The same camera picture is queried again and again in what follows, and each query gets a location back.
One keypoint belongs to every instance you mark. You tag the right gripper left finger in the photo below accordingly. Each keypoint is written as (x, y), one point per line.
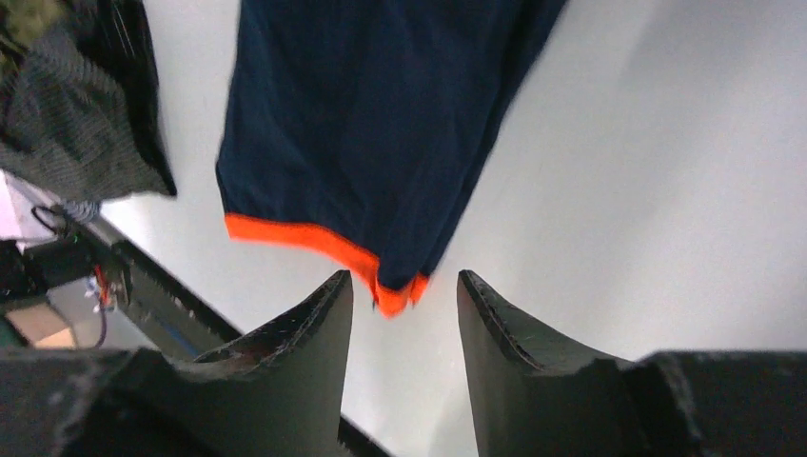
(276, 391)

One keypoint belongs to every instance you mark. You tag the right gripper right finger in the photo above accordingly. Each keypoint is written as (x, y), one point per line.
(537, 392)

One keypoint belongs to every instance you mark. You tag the navy orange underwear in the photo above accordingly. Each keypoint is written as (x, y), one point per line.
(359, 129)

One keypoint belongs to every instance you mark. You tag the dark striped underwear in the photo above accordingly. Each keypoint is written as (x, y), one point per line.
(79, 107)

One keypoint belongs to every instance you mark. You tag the olive green underwear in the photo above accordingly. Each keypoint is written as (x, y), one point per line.
(25, 21)

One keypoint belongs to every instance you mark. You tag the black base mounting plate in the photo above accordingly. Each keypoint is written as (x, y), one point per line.
(86, 290)

